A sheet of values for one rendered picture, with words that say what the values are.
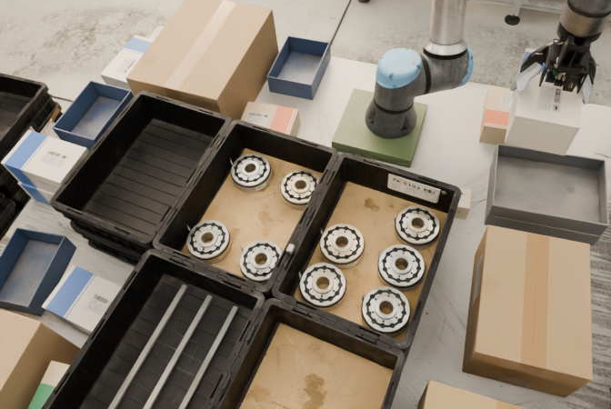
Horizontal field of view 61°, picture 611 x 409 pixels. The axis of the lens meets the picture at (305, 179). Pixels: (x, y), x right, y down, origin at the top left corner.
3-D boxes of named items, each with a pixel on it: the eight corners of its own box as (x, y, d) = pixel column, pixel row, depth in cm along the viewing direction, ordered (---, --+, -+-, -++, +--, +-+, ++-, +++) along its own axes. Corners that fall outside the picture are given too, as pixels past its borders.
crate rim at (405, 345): (341, 156, 129) (341, 150, 127) (462, 194, 120) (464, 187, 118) (269, 299, 110) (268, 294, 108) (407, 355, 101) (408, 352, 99)
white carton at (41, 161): (18, 181, 147) (0, 163, 140) (45, 149, 153) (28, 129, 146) (75, 201, 142) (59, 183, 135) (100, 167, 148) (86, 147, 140)
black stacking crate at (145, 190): (154, 117, 154) (140, 91, 145) (241, 145, 146) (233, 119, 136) (69, 227, 135) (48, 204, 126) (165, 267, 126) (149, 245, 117)
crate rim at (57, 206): (143, 94, 146) (139, 88, 144) (235, 124, 138) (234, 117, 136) (50, 208, 127) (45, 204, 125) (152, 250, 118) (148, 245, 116)
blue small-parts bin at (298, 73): (289, 51, 182) (287, 34, 176) (331, 58, 178) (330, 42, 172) (269, 92, 172) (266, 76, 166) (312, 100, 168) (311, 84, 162)
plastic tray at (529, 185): (487, 215, 134) (492, 205, 130) (493, 154, 145) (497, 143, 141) (601, 235, 129) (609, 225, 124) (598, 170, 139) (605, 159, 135)
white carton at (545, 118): (515, 77, 121) (526, 47, 113) (571, 87, 118) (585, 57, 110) (504, 143, 110) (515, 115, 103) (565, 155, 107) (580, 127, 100)
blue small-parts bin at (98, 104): (99, 95, 167) (90, 79, 161) (139, 105, 163) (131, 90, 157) (62, 142, 157) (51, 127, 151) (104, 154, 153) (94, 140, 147)
